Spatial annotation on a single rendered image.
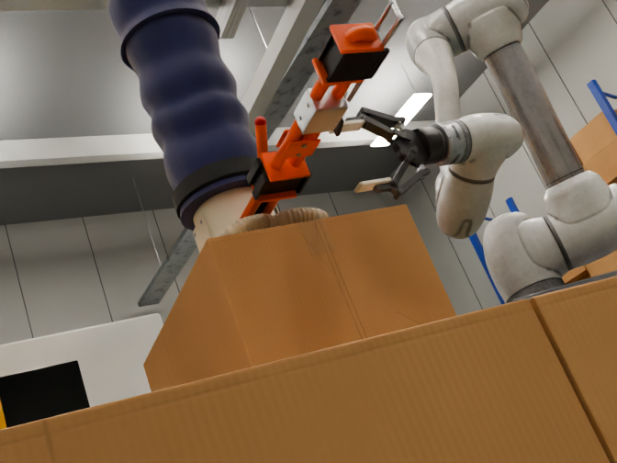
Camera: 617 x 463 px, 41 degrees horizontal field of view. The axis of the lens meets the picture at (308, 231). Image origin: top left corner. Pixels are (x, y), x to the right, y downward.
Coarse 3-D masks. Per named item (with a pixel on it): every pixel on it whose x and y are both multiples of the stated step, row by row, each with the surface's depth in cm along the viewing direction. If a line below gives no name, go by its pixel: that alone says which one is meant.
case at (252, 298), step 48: (240, 240) 137; (288, 240) 141; (336, 240) 144; (384, 240) 148; (192, 288) 146; (240, 288) 133; (288, 288) 136; (336, 288) 139; (384, 288) 143; (432, 288) 146; (192, 336) 150; (240, 336) 129; (288, 336) 132; (336, 336) 135
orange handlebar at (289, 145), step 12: (348, 36) 121; (360, 36) 121; (372, 36) 122; (348, 84) 131; (312, 96) 132; (336, 96) 134; (288, 132) 141; (300, 132) 140; (276, 144) 146; (288, 144) 142; (300, 144) 143; (312, 144) 145; (276, 156) 147; (288, 156) 145; (300, 156) 147; (276, 168) 149; (252, 204) 160
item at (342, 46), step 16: (336, 32) 121; (336, 48) 123; (352, 48) 121; (368, 48) 122; (320, 64) 127; (336, 64) 123; (352, 64) 124; (368, 64) 126; (320, 80) 126; (336, 80) 126; (352, 80) 128
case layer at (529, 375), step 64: (448, 320) 67; (512, 320) 70; (576, 320) 72; (192, 384) 57; (256, 384) 58; (320, 384) 60; (384, 384) 62; (448, 384) 64; (512, 384) 66; (576, 384) 69; (0, 448) 50; (64, 448) 51; (128, 448) 53; (192, 448) 54; (256, 448) 56; (320, 448) 58; (384, 448) 59; (448, 448) 61; (512, 448) 63; (576, 448) 65
